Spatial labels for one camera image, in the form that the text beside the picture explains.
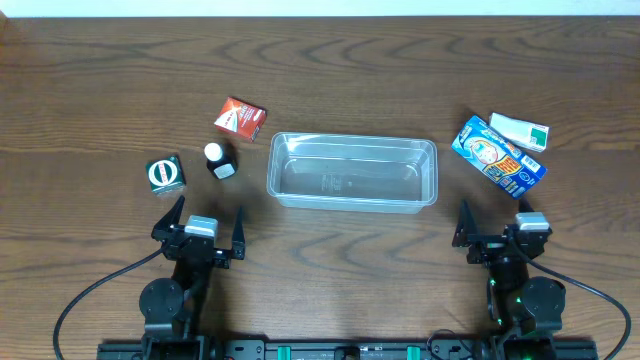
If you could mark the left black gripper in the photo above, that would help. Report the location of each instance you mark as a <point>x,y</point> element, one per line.
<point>167,228</point>

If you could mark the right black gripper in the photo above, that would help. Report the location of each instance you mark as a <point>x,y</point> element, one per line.
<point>503,245</point>

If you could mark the blue illustrated box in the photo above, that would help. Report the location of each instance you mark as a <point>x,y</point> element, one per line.
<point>506,165</point>

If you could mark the white green box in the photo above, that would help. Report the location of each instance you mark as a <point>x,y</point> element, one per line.
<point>525,134</point>

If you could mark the red cardboard box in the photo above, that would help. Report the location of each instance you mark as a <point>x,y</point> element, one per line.
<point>241,119</point>

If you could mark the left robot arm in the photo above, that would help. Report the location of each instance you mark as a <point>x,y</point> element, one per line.
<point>172,306</point>

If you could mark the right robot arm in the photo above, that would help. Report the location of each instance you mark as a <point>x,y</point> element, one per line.
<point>527,309</point>

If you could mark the clear plastic container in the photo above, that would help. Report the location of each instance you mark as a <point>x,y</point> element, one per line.
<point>352,172</point>

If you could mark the green square box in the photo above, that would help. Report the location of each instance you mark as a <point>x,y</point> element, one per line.
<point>165,175</point>

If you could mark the dark bottle white cap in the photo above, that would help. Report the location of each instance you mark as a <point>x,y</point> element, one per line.
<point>219,163</point>

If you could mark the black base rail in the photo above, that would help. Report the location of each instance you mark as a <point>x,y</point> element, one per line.
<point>439,348</point>

